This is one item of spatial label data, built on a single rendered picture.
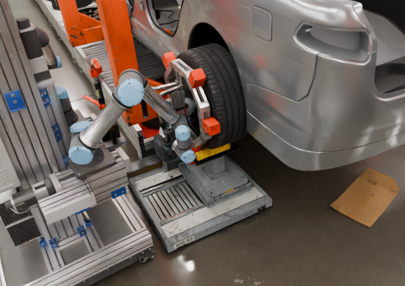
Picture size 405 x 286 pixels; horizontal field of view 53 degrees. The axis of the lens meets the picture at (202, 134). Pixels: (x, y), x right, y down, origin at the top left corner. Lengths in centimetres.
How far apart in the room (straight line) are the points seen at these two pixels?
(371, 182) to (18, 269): 252
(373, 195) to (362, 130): 127
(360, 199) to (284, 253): 76
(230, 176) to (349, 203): 88
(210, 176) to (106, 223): 79
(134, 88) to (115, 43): 98
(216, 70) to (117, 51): 77
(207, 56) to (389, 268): 170
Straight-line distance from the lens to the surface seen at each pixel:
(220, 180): 295
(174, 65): 254
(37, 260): 278
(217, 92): 235
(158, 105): 212
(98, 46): 547
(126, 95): 190
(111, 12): 277
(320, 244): 287
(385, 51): 318
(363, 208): 315
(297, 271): 271
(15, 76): 221
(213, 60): 245
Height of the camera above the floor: 215
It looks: 34 degrees down
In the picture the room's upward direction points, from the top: 5 degrees counter-clockwise
